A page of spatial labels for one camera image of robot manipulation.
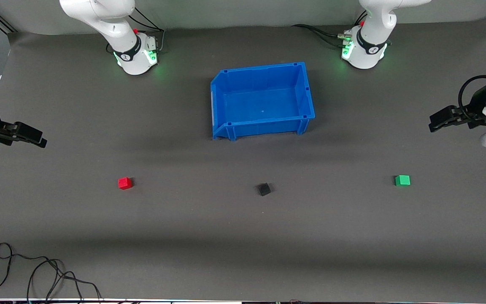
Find dark grey table mat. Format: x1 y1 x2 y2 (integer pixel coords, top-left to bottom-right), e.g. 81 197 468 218
0 17 486 301

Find blue plastic storage bin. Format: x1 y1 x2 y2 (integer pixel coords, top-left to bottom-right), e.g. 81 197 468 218
210 62 316 141

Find black left gripper cable loop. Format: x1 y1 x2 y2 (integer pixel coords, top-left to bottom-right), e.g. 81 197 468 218
458 75 486 111

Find aluminium frame rail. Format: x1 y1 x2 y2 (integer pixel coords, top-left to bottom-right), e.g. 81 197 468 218
0 12 17 34

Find thin black loose cable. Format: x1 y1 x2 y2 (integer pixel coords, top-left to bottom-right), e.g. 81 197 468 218
0 242 102 301

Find black left arm base cables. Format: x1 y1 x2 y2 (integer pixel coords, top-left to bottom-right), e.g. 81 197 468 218
292 11 368 48

